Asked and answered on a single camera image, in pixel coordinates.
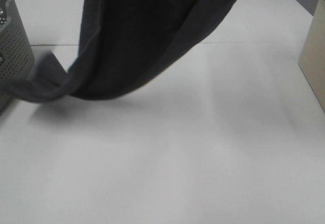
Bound beige box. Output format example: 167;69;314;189
298;0;325;108

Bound dark grey towel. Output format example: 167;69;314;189
1;0;237;103

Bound grey perforated plastic basket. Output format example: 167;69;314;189
0;0;36;115

